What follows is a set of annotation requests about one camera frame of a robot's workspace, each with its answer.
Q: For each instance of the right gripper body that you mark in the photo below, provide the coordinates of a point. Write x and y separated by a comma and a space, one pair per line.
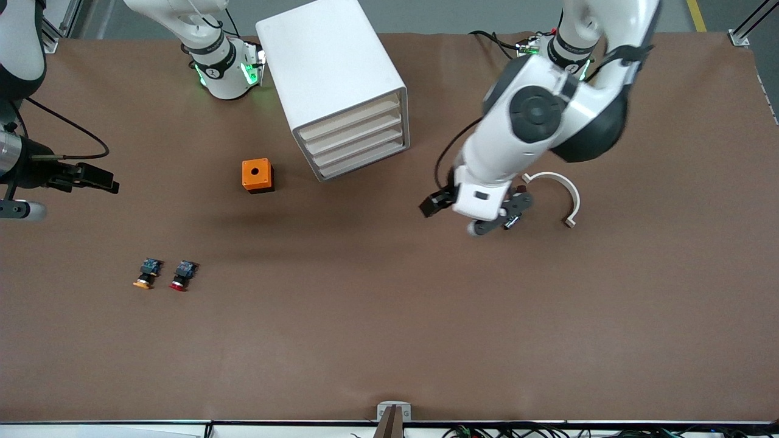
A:
38, 172

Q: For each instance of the white plastic drawer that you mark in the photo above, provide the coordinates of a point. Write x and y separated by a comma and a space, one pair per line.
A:
361, 159
350, 120
358, 146
353, 133

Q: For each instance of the red push button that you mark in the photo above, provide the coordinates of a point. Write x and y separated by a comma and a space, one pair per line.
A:
182, 275

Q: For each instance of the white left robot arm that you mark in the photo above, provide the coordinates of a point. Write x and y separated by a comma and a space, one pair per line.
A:
535, 115

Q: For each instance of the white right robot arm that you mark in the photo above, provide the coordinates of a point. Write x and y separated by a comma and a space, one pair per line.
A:
219, 73

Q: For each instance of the orange push button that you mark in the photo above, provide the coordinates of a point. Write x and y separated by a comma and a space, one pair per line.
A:
148, 272

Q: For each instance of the white drawer cabinet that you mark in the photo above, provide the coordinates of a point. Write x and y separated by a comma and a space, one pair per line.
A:
328, 55

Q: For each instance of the silver key switch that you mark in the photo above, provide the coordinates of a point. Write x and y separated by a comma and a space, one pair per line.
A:
513, 222

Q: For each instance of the white curved plastic bracket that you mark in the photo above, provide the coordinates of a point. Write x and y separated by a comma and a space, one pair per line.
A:
572, 194

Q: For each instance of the aluminium frame strut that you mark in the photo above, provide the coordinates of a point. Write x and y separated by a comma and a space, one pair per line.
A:
738, 38
72, 15
50, 42

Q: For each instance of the orange button enclosure box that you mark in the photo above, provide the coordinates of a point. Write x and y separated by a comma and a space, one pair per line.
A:
255, 173

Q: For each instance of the white bracket at table edge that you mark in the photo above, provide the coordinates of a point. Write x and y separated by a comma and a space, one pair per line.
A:
394, 420

